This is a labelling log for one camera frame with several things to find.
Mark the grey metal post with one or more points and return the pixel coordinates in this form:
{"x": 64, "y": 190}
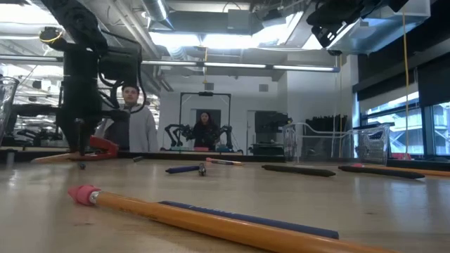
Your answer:
{"x": 10, "y": 160}

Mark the blue pen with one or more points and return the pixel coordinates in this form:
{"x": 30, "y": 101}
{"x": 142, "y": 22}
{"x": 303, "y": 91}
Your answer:
{"x": 302, "y": 228}

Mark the black table frame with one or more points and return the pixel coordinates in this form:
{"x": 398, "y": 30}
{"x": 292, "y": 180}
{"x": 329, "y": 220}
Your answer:
{"x": 253, "y": 158}

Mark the black cabinet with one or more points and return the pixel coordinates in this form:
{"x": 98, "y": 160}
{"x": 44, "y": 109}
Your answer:
{"x": 269, "y": 122}

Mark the yellow pencil pink eraser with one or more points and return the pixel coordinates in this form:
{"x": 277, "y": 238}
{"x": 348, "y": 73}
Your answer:
{"x": 225, "y": 162}
{"x": 52, "y": 158}
{"x": 211, "y": 225}
{"x": 434, "y": 172}

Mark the black camera gantry frame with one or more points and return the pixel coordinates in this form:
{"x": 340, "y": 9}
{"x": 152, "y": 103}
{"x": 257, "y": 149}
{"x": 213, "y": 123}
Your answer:
{"x": 205, "y": 93}

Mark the long ceiling light bar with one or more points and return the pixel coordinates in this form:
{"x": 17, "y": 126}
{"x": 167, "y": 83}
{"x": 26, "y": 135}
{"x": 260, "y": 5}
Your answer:
{"x": 232, "y": 65}

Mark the black stacked equipment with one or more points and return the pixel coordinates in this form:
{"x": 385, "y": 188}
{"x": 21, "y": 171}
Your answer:
{"x": 328, "y": 123}

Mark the round metal air duct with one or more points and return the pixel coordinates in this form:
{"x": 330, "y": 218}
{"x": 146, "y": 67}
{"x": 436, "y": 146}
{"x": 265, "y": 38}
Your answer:
{"x": 156, "y": 8}

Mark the black window blind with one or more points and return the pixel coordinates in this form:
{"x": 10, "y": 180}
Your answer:
{"x": 434, "y": 88}

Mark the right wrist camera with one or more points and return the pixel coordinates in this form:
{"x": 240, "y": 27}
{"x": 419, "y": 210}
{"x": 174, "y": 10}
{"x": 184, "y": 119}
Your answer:
{"x": 328, "y": 35}

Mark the low black box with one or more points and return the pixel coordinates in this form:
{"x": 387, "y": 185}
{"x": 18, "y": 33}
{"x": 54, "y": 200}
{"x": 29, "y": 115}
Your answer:
{"x": 267, "y": 149}

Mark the person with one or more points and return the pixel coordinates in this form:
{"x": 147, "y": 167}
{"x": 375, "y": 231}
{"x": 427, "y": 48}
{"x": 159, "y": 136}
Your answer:
{"x": 205, "y": 131}
{"x": 142, "y": 130}

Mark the small red object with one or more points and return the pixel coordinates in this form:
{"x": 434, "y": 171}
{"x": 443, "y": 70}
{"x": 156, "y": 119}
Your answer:
{"x": 400, "y": 156}

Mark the grey ceiling unit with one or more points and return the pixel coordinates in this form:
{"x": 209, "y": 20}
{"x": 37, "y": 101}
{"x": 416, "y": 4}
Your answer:
{"x": 239, "y": 19}

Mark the dark crayon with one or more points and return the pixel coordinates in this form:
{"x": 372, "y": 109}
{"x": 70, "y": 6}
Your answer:
{"x": 202, "y": 169}

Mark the square wall vent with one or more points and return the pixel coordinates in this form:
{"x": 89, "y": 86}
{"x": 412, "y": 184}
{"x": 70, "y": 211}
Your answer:
{"x": 209, "y": 86}
{"x": 263, "y": 88}

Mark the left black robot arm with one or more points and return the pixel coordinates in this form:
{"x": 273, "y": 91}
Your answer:
{"x": 77, "y": 21}

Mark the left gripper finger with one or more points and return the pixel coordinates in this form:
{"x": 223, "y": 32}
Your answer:
{"x": 83, "y": 138}
{"x": 70, "y": 135}

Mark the black pen white lettering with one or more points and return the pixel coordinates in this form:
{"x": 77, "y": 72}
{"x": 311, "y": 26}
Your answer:
{"x": 138, "y": 159}

